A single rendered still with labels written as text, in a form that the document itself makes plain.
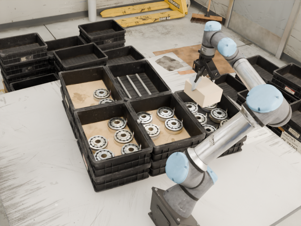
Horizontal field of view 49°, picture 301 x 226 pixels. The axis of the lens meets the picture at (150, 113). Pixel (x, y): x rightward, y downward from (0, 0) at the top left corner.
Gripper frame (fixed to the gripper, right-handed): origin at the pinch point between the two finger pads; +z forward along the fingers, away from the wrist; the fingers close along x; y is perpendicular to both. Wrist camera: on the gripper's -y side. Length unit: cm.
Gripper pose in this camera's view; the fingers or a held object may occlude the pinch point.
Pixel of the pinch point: (203, 88)
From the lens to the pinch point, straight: 178.0
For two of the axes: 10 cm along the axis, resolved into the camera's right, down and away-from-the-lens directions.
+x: -8.4, 2.9, -4.6
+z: -0.7, 7.8, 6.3
